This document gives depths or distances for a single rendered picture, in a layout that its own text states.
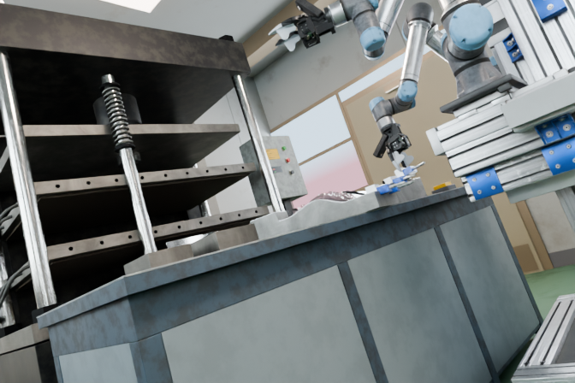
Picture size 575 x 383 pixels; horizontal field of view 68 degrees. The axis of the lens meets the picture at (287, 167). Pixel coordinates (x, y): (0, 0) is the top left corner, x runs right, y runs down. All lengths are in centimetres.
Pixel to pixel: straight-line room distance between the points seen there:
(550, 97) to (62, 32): 180
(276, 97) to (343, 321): 436
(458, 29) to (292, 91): 404
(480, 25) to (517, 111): 27
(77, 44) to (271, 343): 149
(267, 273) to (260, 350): 19
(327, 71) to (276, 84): 78
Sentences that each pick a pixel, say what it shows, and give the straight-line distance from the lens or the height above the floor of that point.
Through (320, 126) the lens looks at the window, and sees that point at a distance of 496.
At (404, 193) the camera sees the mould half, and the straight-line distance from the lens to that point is 179.
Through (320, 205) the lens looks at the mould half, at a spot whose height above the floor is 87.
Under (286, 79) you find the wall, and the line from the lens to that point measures 536.
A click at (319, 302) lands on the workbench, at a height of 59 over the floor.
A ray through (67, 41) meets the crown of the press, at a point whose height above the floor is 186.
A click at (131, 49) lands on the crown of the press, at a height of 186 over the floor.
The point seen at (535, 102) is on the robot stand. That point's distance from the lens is 130.
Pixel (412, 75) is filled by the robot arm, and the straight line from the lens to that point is 189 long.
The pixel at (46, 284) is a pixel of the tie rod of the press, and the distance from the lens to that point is 170.
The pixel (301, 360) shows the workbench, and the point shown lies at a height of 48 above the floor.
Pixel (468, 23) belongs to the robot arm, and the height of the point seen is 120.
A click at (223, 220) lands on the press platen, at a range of 213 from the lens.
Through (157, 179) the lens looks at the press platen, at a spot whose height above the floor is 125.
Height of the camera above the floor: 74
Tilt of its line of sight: 12 degrees up
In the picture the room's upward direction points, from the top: 18 degrees counter-clockwise
